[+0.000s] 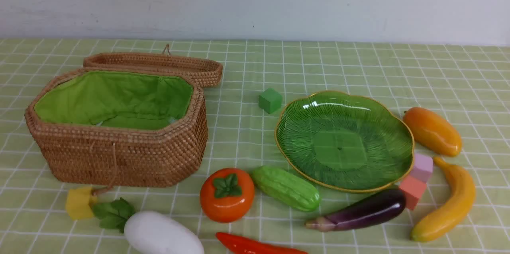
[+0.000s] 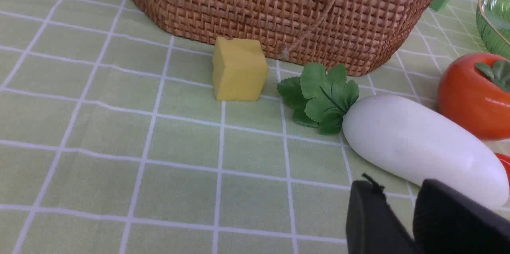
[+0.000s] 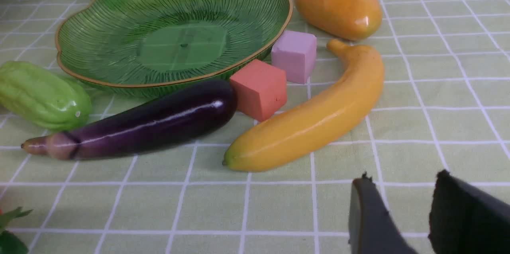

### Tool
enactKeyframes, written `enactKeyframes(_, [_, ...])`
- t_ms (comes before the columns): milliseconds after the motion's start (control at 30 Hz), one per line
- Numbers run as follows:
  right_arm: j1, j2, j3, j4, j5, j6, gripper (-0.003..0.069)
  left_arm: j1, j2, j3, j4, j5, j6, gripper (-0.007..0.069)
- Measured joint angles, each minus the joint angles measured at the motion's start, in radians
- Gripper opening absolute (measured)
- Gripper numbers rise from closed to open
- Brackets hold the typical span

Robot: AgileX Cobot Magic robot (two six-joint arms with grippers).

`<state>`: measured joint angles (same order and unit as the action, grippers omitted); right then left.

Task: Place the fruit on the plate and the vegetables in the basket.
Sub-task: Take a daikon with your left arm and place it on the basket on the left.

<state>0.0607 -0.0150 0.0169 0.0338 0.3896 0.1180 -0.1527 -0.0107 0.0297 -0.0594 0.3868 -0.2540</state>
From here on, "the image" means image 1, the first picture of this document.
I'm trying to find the green leaf-shaped glass plate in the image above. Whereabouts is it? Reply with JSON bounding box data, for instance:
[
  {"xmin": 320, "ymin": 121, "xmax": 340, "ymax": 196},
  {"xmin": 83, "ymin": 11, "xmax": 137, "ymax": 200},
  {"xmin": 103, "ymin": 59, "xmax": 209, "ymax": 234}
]
[{"xmin": 275, "ymin": 90, "xmax": 415, "ymax": 193}]

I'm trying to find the purple eggplant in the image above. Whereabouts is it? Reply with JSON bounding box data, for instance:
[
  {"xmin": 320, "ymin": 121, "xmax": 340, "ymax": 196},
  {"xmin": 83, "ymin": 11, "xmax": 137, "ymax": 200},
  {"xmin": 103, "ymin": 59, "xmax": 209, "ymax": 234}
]
[{"xmin": 305, "ymin": 188, "xmax": 406, "ymax": 233}]

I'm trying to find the green foam cube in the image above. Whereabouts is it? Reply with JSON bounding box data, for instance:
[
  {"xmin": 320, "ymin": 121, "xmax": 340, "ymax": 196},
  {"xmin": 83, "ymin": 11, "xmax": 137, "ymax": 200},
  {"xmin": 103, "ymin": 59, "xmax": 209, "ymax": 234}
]
[{"xmin": 258, "ymin": 88, "xmax": 283, "ymax": 114}]

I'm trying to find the white radish with leaves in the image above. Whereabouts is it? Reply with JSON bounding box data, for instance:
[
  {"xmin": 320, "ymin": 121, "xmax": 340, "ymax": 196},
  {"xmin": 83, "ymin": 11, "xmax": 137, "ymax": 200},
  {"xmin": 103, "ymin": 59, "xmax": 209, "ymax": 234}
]
[{"xmin": 92, "ymin": 197, "xmax": 205, "ymax": 254}]

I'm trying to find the red chili pepper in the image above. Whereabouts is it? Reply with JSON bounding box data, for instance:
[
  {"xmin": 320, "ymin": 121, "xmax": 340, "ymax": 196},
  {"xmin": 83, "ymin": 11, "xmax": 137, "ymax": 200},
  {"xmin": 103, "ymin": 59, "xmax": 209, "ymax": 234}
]
[{"xmin": 216, "ymin": 232, "xmax": 307, "ymax": 254}]

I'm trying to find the yellow foam cube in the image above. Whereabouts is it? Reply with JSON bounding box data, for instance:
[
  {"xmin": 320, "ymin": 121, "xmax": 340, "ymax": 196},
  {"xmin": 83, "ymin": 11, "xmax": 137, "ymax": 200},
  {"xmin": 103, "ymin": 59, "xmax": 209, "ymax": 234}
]
[{"xmin": 65, "ymin": 186, "xmax": 97, "ymax": 220}]

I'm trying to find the yellow banana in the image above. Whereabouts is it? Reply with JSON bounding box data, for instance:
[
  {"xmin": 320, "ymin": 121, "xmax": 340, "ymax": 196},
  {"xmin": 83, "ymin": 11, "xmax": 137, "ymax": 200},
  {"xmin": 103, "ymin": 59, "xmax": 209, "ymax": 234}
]
[{"xmin": 410, "ymin": 156, "xmax": 476, "ymax": 243}]

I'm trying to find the orange yellow mango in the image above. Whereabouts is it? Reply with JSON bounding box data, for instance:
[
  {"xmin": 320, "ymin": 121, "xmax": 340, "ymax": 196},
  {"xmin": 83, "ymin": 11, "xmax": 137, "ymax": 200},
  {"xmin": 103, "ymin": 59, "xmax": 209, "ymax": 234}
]
[{"xmin": 403, "ymin": 107, "xmax": 463, "ymax": 157}]

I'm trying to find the woven wicker basket lid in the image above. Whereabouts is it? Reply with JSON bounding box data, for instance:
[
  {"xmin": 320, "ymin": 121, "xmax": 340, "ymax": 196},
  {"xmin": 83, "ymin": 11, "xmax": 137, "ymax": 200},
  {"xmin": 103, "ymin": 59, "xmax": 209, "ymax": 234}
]
[{"xmin": 83, "ymin": 44, "xmax": 224, "ymax": 87}]

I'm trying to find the green cucumber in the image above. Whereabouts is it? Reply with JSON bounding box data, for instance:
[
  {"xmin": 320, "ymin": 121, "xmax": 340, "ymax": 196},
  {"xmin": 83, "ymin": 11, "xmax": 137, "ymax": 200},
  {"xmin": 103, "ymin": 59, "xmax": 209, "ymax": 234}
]
[{"xmin": 250, "ymin": 165, "xmax": 321, "ymax": 212}]

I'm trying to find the woven wicker basket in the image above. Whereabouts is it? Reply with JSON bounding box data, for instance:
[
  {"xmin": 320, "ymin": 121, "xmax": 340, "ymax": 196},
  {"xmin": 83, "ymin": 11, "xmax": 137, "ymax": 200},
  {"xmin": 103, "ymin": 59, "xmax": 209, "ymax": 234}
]
[{"xmin": 24, "ymin": 67, "xmax": 208, "ymax": 188}]

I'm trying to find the orange persimmon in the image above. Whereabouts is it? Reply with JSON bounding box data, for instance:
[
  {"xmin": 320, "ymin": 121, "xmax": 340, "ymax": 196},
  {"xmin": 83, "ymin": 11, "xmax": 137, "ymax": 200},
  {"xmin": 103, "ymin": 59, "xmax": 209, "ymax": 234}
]
[{"xmin": 199, "ymin": 168, "xmax": 255, "ymax": 223}]

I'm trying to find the pink foam cube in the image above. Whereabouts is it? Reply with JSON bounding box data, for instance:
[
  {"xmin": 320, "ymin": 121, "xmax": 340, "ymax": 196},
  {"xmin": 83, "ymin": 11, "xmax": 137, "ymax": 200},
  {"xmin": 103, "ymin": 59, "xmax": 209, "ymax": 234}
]
[{"xmin": 410, "ymin": 152, "xmax": 434, "ymax": 183}]

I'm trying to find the green checked tablecloth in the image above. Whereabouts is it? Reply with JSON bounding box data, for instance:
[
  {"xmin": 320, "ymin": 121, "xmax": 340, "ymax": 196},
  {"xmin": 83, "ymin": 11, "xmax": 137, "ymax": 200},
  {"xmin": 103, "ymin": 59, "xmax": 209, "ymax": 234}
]
[{"xmin": 0, "ymin": 38, "xmax": 510, "ymax": 254}]

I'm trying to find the salmon foam cube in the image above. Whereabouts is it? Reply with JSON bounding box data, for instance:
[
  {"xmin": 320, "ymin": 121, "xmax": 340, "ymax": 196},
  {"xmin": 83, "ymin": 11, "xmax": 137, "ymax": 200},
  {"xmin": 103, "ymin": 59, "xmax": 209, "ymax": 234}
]
[{"xmin": 399, "ymin": 175, "xmax": 427, "ymax": 211}]

